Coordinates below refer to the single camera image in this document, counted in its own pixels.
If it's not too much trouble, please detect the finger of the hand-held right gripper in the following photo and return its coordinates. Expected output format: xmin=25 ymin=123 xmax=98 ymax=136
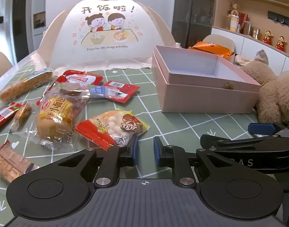
xmin=200 ymin=134 xmax=281 ymax=153
xmin=248 ymin=120 xmax=289 ymax=135

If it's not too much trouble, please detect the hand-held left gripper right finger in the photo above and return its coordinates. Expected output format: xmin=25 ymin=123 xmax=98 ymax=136
xmin=153 ymin=137 xmax=232 ymax=189

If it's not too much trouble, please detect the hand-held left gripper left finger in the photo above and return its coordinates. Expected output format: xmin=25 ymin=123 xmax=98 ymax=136
xmin=57 ymin=136 xmax=139 ymax=189

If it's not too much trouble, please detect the pink cardboard box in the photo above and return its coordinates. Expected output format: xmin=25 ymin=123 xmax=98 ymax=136
xmin=151 ymin=45 xmax=262 ymax=113

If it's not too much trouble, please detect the red burger print snack packet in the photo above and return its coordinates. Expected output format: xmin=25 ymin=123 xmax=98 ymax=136
xmin=55 ymin=70 xmax=104 ymax=88

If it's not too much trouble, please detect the green grid tablecloth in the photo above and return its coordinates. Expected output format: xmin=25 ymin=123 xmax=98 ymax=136
xmin=0 ymin=57 xmax=285 ymax=227

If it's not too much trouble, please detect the red packet of white balls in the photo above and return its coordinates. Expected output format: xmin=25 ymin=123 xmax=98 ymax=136
xmin=75 ymin=109 xmax=151 ymax=150

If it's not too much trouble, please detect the beige teddy bear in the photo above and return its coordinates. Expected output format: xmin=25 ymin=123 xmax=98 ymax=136
xmin=240 ymin=60 xmax=289 ymax=124

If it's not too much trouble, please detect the small red snack packet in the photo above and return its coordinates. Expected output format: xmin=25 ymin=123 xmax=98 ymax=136
xmin=102 ymin=80 xmax=140 ymax=104

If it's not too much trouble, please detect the small blue white packet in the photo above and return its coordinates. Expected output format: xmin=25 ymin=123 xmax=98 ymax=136
xmin=89 ymin=86 xmax=116 ymax=99

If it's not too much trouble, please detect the beige cloth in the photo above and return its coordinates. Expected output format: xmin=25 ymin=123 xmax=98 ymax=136
xmin=234 ymin=54 xmax=255 ymax=68

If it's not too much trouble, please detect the grey cloth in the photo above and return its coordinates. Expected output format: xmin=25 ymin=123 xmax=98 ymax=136
xmin=253 ymin=49 xmax=269 ymax=66

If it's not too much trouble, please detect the white low cabinet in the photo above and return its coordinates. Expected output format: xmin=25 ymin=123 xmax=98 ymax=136
xmin=211 ymin=27 xmax=289 ymax=75

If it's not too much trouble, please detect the small bread packet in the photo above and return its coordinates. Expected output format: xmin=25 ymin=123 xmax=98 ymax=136
xmin=17 ymin=92 xmax=89 ymax=150

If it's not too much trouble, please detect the golden figurine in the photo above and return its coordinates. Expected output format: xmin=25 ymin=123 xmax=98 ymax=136
xmin=263 ymin=30 xmax=274 ymax=44
xmin=275 ymin=36 xmax=287 ymax=51

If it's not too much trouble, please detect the clear packet of brown cake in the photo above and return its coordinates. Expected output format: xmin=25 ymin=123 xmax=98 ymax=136
xmin=48 ymin=82 xmax=90 ymax=100

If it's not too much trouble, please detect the orange snack bag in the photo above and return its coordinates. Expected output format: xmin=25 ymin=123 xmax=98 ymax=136
xmin=188 ymin=41 xmax=235 ymax=61

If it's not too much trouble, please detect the beige chair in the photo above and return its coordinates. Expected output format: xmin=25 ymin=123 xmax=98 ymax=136
xmin=0 ymin=51 xmax=13 ymax=84
xmin=202 ymin=34 xmax=236 ymax=52

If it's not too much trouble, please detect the white cartoon print food cover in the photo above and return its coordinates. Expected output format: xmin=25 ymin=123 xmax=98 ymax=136
xmin=38 ymin=0 xmax=175 ymax=70

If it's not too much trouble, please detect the yellow white bottle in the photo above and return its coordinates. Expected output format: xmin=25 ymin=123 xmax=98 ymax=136
xmin=229 ymin=14 xmax=238 ymax=31

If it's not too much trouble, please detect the small brown snack packet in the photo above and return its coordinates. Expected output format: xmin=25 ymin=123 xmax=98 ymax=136
xmin=9 ymin=102 xmax=33 ymax=132

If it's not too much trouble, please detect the brown wafer snack packet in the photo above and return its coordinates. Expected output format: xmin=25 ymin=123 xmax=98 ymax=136
xmin=0 ymin=140 xmax=40 ymax=183

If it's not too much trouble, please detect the corn stick snack packet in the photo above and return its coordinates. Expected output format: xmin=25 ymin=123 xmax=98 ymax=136
xmin=0 ymin=68 xmax=54 ymax=104

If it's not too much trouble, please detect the dark glass cabinet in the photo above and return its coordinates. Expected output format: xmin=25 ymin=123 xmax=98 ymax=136
xmin=171 ymin=0 xmax=217 ymax=49

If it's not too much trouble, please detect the red sausage packet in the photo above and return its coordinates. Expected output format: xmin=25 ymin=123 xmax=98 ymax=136
xmin=0 ymin=102 xmax=22 ymax=133

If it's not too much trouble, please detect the dark door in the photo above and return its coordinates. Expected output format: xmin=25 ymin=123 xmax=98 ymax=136
xmin=11 ymin=0 xmax=30 ymax=63

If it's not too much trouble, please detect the black wall hook rail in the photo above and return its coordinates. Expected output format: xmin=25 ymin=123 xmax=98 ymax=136
xmin=267 ymin=10 xmax=289 ymax=27

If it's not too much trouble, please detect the wooden wall shelf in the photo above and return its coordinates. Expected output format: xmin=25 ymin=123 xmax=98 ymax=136
xmin=212 ymin=0 xmax=289 ymax=59

